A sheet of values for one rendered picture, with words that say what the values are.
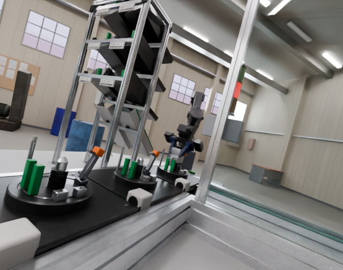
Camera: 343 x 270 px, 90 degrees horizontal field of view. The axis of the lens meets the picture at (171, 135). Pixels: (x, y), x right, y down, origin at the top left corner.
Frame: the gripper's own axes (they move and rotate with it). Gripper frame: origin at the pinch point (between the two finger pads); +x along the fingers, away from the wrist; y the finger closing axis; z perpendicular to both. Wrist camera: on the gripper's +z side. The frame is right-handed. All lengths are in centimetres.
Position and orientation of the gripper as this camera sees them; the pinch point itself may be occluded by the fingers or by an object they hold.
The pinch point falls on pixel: (178, 149)
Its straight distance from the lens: 77.3
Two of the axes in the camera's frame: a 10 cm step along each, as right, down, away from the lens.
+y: 8.5, 2.3, -4.7
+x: -4.8, 7.0, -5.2
